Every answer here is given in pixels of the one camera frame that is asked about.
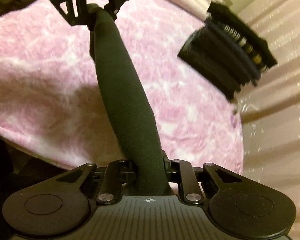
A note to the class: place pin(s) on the dark green garment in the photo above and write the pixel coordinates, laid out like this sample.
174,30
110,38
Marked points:
126,104

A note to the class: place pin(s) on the stack of folded dark clothes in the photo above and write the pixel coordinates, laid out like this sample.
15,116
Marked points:
227,52

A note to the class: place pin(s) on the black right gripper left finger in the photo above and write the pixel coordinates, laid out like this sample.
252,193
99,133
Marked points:
62,204

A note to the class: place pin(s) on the pink floral bed sheet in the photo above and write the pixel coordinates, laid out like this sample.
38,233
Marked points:
50,103

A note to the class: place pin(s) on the beige curtain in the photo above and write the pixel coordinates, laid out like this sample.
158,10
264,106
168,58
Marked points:
270,112

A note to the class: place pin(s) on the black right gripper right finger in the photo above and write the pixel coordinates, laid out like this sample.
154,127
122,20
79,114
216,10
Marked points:
236,205

